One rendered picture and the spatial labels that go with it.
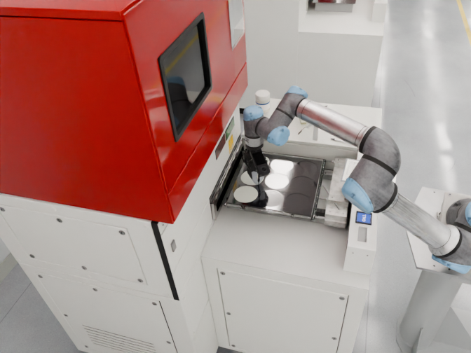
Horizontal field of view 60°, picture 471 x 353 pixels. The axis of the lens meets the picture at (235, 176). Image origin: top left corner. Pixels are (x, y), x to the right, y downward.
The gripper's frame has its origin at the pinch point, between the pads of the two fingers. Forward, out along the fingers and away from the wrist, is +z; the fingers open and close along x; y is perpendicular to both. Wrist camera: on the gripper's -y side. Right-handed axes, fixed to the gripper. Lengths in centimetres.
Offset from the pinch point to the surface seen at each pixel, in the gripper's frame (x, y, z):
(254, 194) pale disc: 4.1, -4.1, 1.3
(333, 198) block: -22.3, -22.3, 0.5
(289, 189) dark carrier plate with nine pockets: -10.0, -8.5, 1.3
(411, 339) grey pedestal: -54, -57, 83
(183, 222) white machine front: 38.6, -22.2, -17.1
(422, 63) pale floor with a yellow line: -282, 175, 91
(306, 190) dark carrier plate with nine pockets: -16.2, -12.2, 1.4
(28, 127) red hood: 71, -12, -60
